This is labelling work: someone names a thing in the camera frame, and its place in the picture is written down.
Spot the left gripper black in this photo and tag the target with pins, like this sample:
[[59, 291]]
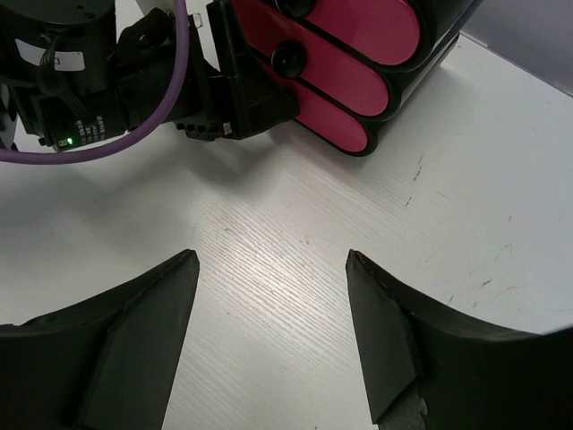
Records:
[[179, 80]]

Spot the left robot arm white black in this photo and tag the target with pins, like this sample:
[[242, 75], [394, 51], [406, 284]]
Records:
[[74, 79]]

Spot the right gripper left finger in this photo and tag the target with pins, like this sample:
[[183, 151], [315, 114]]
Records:
[[108, 362]]

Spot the pink drawer with black knob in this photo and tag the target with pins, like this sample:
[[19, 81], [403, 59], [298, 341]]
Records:
[[387, 32]]

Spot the black drawer cabinet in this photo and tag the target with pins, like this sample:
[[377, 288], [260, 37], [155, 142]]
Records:
[[441, 23]]

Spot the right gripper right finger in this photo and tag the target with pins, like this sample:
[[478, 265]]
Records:
[[428, 366]]

